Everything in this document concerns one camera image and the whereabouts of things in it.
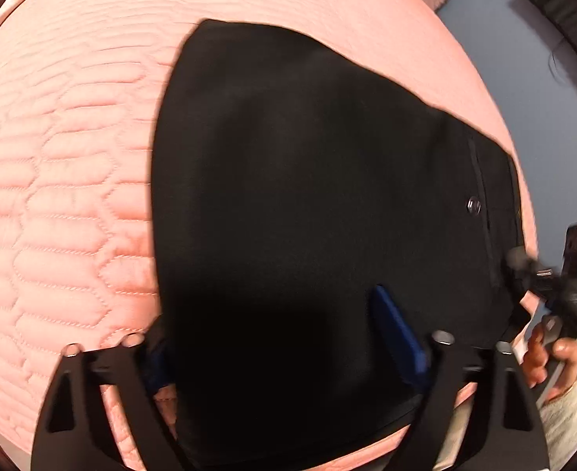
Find pink quilted bed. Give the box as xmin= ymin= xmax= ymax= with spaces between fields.
xmin=0 ymin=0 xmax=539 ymax=471

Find person's right forearm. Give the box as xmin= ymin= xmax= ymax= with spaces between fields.
xmin=538 ymin=367 xmax=577 ymax=471

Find wall television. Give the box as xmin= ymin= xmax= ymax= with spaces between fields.
xmin=514 ymin=0 xmax=577 ymax=126

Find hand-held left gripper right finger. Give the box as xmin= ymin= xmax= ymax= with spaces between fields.
xmin=371 ymin=283 xmax=550 ymax=471

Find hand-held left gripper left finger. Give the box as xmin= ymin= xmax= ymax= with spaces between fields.
xmin=31 ymin=331 xmax=184 ymax=471

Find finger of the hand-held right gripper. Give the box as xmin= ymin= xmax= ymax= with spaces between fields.
xmin=506 ymin=246 xmax=559 ymax=302

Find person's right hand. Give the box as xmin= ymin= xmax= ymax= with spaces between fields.
xmin=520 ymin=326 xmax=577 ymax=403

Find black cable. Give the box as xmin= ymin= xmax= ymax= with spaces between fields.
xmin=546 ymin=42 xmax=564 ymax=82

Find black pants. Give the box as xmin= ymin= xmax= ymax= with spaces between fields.
xmin=150 ymin=18 xmax=531 ymax=471

